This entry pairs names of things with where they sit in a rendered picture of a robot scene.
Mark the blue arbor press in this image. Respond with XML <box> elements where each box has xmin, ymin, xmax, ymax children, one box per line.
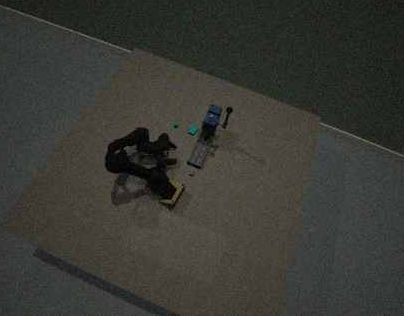
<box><xmin>187</xmin><ymin>104</ymin><xmax>233</xmax><ymax>169</ymax></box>

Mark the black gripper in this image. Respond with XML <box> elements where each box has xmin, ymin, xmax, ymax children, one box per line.
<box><xmin>148</xmin><ymin>133</ymin><xmax>177</xmax><ymax>170</ymax></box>

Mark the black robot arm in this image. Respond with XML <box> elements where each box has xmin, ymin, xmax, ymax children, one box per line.
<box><xmin>105</xmin><ymin>127</ymin><xmax>177</xmax><ymax>200</ymax></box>

